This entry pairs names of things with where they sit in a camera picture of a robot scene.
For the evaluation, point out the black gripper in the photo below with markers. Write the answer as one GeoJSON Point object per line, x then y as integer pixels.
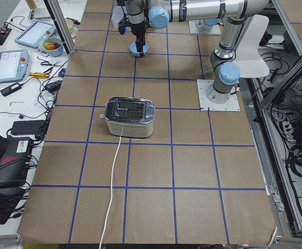
{"type": "Point", "coordinates": [138, 29]}

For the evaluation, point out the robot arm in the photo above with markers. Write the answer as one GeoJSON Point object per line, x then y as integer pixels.
{"type": "Point", "coordinates": [136, 20]}
{"type": "Point", "coordinates": [237, 16]}

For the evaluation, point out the blue bowl with fruit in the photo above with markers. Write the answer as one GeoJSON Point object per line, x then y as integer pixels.
{"type": "Point", "coordinates": [52, 46]}

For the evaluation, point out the clear plastic food container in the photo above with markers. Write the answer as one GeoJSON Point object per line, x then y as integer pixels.
{"type": "Point", "coordinates": [117, 15]}

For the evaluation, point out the cream and chrome toaster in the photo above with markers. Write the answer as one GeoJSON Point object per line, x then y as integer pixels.
{"type": "Point", "coordinates": [129, 117]}

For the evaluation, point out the scissors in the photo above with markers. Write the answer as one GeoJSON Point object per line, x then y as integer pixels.
{"type": "Point", "coordinates": [48, 63]}

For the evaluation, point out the upper teach pendant tablet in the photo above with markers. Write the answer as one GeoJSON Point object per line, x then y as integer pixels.
{"type": "Point", "coordinates": [35, 33]}

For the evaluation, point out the teach pendant tablet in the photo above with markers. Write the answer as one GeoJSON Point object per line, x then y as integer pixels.
{"type": "Point", "coordinates": [35, 33]}
{"type": "Point", "coordinates": [13, 65]}

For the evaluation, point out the white chair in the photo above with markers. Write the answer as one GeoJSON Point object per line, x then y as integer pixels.
{"type": "Point", "coordinates": [247, 57]}

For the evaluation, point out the black power adapter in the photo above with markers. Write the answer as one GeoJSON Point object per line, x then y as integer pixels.
{"type": "Point", "coordinates": [11, 89]}

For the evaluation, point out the lower teach pendant tablet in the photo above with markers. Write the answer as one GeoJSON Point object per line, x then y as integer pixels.
{"type": "Point", "coordinates": [13, 65]}

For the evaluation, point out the black power brick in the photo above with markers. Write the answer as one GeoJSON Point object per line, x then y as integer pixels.
{"type": "Point", "coordinates": [30, 127]}

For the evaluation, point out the black red computer case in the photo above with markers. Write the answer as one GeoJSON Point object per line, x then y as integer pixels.
{"type": "Point", "coordinates": [13, 163]}

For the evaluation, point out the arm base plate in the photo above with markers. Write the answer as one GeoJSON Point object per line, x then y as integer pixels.
{"type": "Point", "coordinates": [209, 27]}
{"type": "Point", "coordinates": [210, 100]}

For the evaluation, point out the aluminium frame post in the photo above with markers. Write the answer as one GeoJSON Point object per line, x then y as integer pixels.
{"type": "Point", "coordinates": [56, 14]}

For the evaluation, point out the yellow handled tool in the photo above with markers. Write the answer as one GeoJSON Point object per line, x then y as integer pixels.
{"type": "Point", "coordinates": [39, 75]}

